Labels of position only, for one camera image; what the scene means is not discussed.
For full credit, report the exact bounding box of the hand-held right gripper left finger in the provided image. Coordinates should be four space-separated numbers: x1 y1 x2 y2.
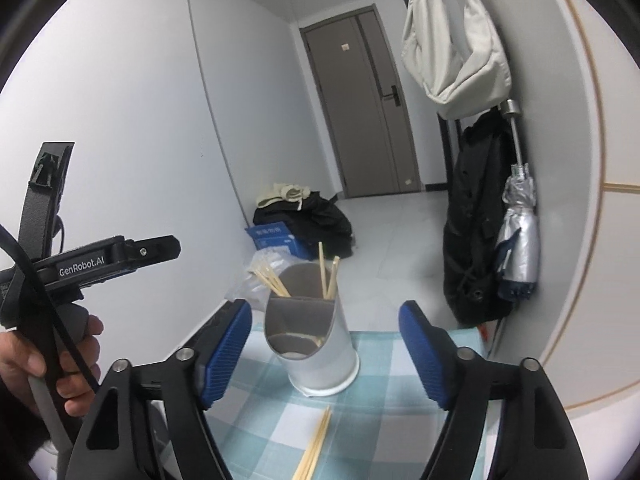
65 299 253 480

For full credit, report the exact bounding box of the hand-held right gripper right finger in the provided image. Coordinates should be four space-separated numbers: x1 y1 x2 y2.
398 300 591 480

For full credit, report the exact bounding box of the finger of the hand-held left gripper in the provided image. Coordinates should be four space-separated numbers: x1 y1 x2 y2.
124 234 182 267

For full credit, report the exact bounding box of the white utensil holder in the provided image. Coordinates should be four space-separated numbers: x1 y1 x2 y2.
262 261 361 397

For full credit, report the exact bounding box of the white shoulder bag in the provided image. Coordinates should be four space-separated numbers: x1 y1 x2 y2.
401 0 512 121

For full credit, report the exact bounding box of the person's left hand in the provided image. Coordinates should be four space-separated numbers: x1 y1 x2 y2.
0 312 104 418

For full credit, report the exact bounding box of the clear plastic bag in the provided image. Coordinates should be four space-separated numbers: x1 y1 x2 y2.
225 252 301 313

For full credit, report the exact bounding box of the teal checked tablecloth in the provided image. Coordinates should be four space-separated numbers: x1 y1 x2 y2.
202 322 488 480

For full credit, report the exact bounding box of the blue cardboard box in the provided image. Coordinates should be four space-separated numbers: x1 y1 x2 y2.
244 221 312 262

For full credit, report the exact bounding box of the beige cloth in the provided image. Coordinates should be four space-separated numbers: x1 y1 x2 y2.
256 181 312 209

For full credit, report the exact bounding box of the silver folding umbrella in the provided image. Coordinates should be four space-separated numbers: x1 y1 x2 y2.
495 99 543 303

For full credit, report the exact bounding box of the black hanging jacket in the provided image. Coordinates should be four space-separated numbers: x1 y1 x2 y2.
442 110 517 327

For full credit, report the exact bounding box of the black bag on floor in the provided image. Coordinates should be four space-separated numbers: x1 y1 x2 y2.
252 191 357 262

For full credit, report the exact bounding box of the grey-brown door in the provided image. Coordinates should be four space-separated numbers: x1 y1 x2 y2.
299 5 422 200

